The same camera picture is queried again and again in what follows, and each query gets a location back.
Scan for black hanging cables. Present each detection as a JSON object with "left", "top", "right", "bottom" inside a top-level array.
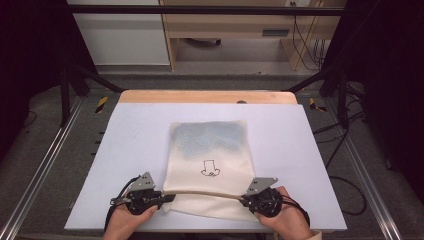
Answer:
[{"left": 290, "top": 1, "right": 327, "bottom": 72}]

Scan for black floor cable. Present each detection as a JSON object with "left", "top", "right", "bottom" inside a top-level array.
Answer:
[{"left": 313, "top": 111, "right": 368, "bottom": 217}]

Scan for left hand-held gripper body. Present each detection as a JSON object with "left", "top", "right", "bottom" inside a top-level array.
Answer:
[{"left": 110, "top": 171, "right": 165, "bottom": 216}]

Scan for aluminium rail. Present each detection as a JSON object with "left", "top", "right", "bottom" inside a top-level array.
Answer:
[
  {"left": 323, "top": 97, "right": 405, "bottom": 240},
  {"left": 0, "top": 95, "right": 86, "bottom": 240}
]

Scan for person's left hand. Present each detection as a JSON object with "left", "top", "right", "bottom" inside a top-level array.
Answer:
[{"left": 102, "top": 203, "right": 160, "bottom": 240}]

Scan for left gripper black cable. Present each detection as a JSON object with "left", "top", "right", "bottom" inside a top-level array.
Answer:
[{"left": 104, "top": 175, "right": 142, "bottom": 232}]

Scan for black horizontal metal bar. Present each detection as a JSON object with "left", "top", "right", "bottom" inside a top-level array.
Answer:
[{"left": 68, "top": 4, "right": 346, "bottom": 17}]

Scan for black curtain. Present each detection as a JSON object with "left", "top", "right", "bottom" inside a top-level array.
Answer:
[
  {"left": 320, "top": 0, "right": 424, "bottom": 196},
  {"left": 0, "top": 0, "right": 98, "bottom": 160}
]

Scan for dark object under desk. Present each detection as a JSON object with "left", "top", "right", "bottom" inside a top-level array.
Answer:
[{"left": 184, "top": 37, "right": 223, "bottom": 48}]

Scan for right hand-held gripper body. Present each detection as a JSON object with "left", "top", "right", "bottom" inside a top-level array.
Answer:
[{"left": 245, "top": 176, "right": 285, "bottom": 219}]

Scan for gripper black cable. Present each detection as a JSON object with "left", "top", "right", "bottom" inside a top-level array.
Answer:
[
  {"left": 279, "top": 194, "right": 312, "bottom": 228},
  {"left": 104, "top": 175, "right": 142, "bottom": 232}
]

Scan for black metal stand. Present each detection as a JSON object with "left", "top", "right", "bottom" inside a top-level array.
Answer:
[
  {"left": 59, "top": 63, "right": 125, "bottom": 128},
  {"left": 285, "top": 64, "right": 352, "bottom": 131}
]

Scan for grey drawer handle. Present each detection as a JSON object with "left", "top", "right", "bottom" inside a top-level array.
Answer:
[{"left": 261, "top": 28, "right": 291, "bottom": 38}]

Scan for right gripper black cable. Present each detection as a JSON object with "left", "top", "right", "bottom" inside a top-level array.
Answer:
[{"left": 279, "top": 194, "right": 312, "bottom": 228}]

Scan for person's right hand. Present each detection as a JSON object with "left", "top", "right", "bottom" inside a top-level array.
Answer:
[{"left": 254, "top": 185, "right": 315, "bottom": 240}]

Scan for yellow black tape strip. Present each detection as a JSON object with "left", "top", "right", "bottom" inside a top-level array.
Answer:
[
  {"left": 307, "top": 96, "right": 329, "bottom": 113},
  {"left": 94, "top": 95, "right": 110, "bottom": 115}
]

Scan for wooden desk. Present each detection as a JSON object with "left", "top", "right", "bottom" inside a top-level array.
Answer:
[{"left": 158, "top": 0, "right": 348, "bottom": 72}]

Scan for white cabinet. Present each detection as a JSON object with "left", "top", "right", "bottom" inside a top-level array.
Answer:
[{"left": 67, "top": 0, "right": 171, "bottom": 67}]

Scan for cream mesh laundry bag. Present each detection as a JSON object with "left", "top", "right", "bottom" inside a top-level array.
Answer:
[{"left": 162, "top": 119, "right": 265, "bottom": 224}]

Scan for white table mat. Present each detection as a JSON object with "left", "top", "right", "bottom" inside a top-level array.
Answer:
[{"left": 63, "top": 102, "right": 348, "bottom": 234}]

